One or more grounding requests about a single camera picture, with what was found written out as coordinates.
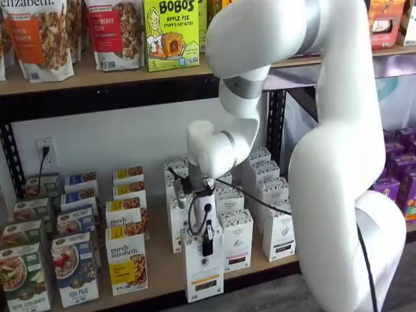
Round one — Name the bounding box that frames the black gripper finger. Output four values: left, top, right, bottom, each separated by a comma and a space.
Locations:
201, 220, 215, 257

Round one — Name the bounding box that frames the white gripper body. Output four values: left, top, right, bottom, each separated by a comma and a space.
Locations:
190, 192, 216, 228

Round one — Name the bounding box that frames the white box pink strip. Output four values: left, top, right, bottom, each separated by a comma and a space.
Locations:
220, 208, 254, 273
214, 185, 246, 218
213, 172, 233, 192

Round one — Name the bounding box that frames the wooden shelf board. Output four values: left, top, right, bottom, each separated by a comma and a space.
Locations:
0, 48, 323, 98
372, 44, 416, 60
48, 191, 302, 309

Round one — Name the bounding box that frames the white box dark strip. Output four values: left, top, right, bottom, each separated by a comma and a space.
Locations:
242, 146, 272, 166
262, 200, 297, 263
249, 159, 281, 188
255, 176, 290, 209

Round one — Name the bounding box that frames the purely elizabeth yellow box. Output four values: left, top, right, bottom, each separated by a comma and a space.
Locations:
112, 165, 146, 187
105, 226, 150, 296
105, 200, 150, 240
112, 181, 148, 204

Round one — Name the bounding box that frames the green apple cinnamon oatmeal box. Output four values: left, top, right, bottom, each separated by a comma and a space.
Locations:
1, 219, 46, 250
23, 174, 62, 200
0, 242, 53, 312
11, 196, 53, 226

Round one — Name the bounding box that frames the green Bobo's apple pie box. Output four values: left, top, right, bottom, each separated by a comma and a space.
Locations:
143, 0, 200, 73
198, 0, 209, 55

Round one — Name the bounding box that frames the orange box with window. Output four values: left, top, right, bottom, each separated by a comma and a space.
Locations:
369, 0, 408, 52

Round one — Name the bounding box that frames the white carton box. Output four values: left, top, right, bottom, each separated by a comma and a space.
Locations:
398, 0, 416, 47

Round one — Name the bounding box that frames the red label granola pouch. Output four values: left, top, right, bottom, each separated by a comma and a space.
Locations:
84, 0, 144, 72

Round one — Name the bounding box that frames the orange label granola pouch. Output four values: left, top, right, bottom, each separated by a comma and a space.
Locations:
1, 0, 75, 83

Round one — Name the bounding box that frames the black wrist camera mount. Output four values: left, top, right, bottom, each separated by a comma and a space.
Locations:
167, 165, 193, 209

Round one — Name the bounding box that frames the black metal shelf frame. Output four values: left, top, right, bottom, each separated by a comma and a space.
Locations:
0, 74, 322, 312

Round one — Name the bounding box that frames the white wall outlet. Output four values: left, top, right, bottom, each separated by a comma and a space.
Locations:
34, 137, 57, 167

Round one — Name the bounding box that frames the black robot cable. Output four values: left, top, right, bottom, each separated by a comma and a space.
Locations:
167, 165, 380, 312

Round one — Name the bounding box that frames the black power cord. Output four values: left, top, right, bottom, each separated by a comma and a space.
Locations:
37, 145, 51, 199

